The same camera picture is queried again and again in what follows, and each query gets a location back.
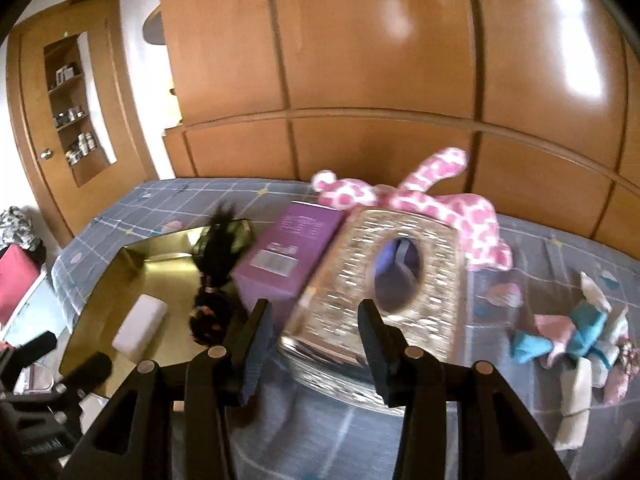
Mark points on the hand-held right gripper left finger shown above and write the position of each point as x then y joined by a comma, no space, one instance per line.
257,355

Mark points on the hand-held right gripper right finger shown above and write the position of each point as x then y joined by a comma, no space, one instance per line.
376,360

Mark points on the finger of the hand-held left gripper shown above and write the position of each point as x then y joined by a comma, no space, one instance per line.
87,371
37,345

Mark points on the white soft block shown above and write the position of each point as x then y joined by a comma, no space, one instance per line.
140,327

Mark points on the black floral scrunchie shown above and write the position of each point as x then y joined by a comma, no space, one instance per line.
212,312

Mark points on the red cloth panel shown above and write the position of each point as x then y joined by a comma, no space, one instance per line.
17,280

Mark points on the glittery silver tissue box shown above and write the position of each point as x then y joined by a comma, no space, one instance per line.
340,280

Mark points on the purple cardboard box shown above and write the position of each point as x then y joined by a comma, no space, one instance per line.
290,245

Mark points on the gold octagonal tray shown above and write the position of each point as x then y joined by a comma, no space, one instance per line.
160,280

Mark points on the black and white cloth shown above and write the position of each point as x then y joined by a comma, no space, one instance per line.
17,227

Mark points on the black feathery hair accessory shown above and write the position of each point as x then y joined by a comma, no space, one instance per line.
222,240

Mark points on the pink spotted plush toy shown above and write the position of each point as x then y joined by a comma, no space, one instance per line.
470,220

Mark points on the round metal door knob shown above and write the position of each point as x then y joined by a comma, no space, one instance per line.
46,154

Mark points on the grey checked bed sheet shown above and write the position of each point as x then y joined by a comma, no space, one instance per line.
550,270

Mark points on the teal sock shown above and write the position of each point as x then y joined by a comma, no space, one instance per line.
587,330

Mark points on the row of small bottles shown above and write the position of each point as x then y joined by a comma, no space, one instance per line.
75,115

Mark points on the wooden cabinet with shelf niche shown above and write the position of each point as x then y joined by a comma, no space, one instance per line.
125,125

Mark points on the pink floral sock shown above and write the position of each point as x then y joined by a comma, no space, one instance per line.
620,370

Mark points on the large wooden wardrobe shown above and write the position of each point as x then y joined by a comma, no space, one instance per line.
375,50

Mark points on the brown wall ornament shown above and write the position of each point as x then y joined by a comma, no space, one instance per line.
153,25

